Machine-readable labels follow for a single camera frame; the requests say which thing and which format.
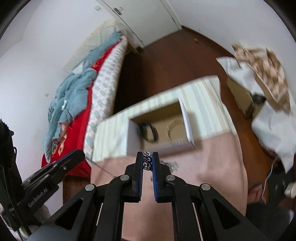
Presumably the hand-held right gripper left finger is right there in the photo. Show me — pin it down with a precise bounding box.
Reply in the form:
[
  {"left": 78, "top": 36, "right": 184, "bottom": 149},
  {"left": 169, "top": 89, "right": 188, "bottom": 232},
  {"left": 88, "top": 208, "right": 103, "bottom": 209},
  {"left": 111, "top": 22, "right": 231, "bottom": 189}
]
[{"left": 30, "top": 151, "right": 144, "bottom": 241}]

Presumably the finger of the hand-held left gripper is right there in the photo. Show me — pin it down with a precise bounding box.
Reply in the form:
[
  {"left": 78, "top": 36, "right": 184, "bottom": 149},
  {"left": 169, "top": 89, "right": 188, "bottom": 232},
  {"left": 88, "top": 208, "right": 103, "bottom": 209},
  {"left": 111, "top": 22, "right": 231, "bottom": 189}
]
[
  {"left": 50, "top": 149, "right": 84, "bottom": 168},
  {"left": 54, "top": 152, "right": 86, "bottom": 173}
]

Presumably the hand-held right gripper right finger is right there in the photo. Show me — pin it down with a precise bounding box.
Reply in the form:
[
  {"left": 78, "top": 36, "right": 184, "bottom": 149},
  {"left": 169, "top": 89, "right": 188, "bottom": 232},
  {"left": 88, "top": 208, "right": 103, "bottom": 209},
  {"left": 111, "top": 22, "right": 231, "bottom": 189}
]
[{"left": 151, "top": 151, "right": 262, "bottom": 241}]

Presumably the thick silver chain bracelet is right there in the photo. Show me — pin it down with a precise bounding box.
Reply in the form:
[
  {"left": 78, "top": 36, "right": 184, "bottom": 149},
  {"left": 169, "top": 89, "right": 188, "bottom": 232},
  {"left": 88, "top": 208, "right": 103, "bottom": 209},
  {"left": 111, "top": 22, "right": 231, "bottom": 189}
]
[{"left": 143, "top": 150, "right": 179, "bottom": 172}]

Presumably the thin silver necklace chain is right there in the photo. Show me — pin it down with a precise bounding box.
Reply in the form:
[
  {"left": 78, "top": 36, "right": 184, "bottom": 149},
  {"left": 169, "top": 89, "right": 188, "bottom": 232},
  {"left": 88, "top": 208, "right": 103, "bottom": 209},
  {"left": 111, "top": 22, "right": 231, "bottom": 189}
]
[{"left": 84, "top": 156, "right": 117, "bottom": 179}]

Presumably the white cardboard box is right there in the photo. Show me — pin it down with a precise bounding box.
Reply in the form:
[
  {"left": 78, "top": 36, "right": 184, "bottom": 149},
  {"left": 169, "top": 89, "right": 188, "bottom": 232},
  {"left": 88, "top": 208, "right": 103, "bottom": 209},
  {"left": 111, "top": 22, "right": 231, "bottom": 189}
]
[{"left": 126, "top": 97, "right": 196, "bottom": 156}]

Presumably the person's left forearm black sleeve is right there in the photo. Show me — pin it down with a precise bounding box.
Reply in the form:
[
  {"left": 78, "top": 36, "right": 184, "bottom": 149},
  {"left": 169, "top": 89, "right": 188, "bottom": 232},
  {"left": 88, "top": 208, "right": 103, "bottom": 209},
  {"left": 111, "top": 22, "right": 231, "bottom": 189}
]
[{"left": 0, "top": 118, "right": 23, "bottom": 186}]

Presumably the bed with red sheet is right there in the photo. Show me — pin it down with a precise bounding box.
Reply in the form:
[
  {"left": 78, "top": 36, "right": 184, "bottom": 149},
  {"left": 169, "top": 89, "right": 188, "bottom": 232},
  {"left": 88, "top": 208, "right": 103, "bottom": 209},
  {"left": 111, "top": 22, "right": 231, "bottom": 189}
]
[{"left": 41, "top": 42, "right": 121, "bottom": 178}]

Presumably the pink cloth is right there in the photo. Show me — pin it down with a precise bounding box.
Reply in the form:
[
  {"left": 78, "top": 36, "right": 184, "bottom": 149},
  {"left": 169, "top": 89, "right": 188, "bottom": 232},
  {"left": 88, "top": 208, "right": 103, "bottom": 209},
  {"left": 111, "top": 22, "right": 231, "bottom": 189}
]
[{"left": 90, "top": 133, "right": 249, "bottom": 241}]

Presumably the checked mattress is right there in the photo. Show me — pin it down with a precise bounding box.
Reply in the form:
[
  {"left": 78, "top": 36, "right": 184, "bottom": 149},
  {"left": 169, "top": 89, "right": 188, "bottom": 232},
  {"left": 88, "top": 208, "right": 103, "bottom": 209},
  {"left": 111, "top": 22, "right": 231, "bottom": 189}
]
[{"left": 83, "top": 35, "right": 129, "bottom": 160}]

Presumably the striped open box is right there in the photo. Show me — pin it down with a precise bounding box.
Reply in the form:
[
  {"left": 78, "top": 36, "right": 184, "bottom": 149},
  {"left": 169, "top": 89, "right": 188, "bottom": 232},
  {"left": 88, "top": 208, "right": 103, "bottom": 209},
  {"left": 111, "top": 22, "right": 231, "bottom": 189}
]
[{"left": 94, "top": 75, "right": 234, "bottom": 163}]

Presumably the cream pillow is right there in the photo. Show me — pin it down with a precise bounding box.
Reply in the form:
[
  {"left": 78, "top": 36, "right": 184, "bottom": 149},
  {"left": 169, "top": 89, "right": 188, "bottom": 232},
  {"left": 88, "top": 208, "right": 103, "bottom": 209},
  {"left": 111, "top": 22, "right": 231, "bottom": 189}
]
[{"left": 63, "top": 19, "right": 121, "bottom": 73}]

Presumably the dark grey chair seat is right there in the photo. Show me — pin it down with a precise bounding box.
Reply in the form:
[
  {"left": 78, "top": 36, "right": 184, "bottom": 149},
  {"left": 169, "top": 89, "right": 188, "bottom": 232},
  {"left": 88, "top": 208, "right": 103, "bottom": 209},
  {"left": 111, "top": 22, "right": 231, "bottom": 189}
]
[{"left": 245, "top": 201, "right": 292, "bottom": 241}]

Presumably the white cloth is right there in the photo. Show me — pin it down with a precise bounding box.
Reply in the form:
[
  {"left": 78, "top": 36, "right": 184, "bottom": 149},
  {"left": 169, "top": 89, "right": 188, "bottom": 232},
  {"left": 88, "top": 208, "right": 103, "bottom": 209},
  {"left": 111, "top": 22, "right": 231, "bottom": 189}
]
[{"left": 216, "top": 56, "right": 296, "bottom": 175}]

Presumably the black bag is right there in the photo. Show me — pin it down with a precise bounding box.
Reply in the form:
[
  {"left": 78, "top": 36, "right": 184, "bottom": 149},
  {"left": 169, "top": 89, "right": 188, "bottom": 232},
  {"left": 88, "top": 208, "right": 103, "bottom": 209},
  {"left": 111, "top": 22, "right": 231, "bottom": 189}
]
[{"left": 269, "top": 170, "right": 296, "bottom": 209}]

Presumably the white door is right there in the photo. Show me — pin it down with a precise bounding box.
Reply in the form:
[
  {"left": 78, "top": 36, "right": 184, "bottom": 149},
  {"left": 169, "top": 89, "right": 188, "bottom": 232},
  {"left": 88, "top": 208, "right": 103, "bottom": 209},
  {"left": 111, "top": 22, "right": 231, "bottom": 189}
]
[{"left": 95, "top": 0, "right": 184, "bottom": 49}]

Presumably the beige patterned cloth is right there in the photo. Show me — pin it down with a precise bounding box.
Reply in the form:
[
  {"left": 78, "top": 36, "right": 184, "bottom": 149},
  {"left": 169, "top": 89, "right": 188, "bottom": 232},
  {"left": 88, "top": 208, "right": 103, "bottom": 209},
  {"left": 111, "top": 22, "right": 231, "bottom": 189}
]
[{"left": 232, "top": 44, "right": 291, "bottom": 114}]

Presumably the black bracelet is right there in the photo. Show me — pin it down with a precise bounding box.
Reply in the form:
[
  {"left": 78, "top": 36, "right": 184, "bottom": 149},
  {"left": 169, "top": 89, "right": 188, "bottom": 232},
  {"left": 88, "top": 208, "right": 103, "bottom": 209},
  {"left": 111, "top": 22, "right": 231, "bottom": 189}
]
[{"left": 138, "top": 123, "right": 159, "bottom": 142}]

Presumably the beaded bracelet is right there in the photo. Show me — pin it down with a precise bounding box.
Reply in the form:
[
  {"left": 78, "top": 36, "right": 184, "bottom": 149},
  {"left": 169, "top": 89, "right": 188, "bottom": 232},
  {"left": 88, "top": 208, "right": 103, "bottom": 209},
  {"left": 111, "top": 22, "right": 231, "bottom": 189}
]
[{"left": 165, "top": 117, "right": 184, "bottom": 141}]

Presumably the white cable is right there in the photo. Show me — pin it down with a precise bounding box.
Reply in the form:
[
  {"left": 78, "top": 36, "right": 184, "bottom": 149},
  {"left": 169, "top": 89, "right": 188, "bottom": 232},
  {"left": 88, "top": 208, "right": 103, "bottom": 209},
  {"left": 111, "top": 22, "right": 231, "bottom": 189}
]
[{"left": 262, "top": 155, "right": 278, "bottom": 205}]

